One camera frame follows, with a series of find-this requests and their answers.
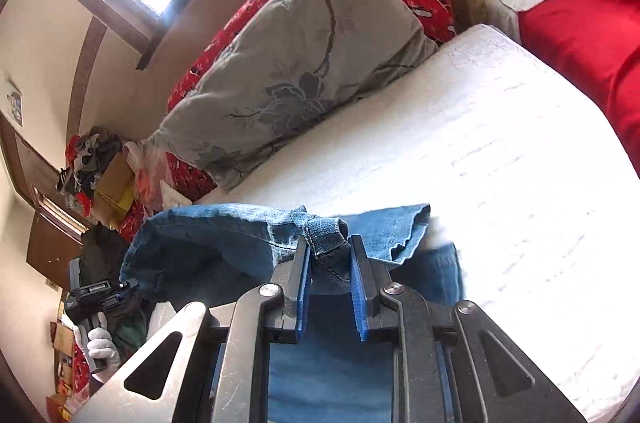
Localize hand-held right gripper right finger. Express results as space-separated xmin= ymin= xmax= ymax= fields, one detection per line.
xmin=348 ymin=234 xmax=588 ymax=423

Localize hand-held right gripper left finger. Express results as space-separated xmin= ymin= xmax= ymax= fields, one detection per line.
xmin=75 ymin=235 xmax=313 ymax=423

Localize blue denim pants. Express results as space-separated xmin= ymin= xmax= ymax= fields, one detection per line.
xmin=120 ymin=202 xmax=468 ymax=423

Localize person's left hand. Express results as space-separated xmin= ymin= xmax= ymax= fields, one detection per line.
xmin=74 ymin=312 xmax=122 ymax=385

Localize black jacket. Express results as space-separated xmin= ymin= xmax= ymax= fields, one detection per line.
xmin=80 ymin=223 xmax=133 ymax=289

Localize green cloth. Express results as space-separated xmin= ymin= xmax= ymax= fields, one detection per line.
xmin=112 ymin=298 xmax=151 ymax=349

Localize brown wooden door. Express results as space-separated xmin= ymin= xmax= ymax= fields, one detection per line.
xmin=0 ymin=113 xmax=83 ymax=291

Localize cardboard box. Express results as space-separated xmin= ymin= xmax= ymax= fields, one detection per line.
xmin=95 ymin=152 xmax=137 ymax=216

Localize orange plastic bag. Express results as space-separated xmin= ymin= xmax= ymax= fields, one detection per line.
xmin=122 ymin=138 xmax=171 ymax=211

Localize pile of mixed clothes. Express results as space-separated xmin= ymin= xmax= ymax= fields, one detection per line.
xmin=55 ymin=126 xmax=126 ymax=204

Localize white quilted mattress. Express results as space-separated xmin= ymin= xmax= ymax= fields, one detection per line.
xmin=145 ymin=23 xmax=640 ymax=423

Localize grey floral pillow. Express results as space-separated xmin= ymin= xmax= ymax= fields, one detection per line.
xmin=145 ymin=0 xmax=441 ymax=194

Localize plain red cloth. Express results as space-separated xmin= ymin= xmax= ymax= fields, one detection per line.
xmin=517 ymin=0 xmax=640 ymax=179

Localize wall poster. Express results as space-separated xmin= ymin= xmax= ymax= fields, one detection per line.
xmin=5 ymin=76 xmax=25 ymax=126

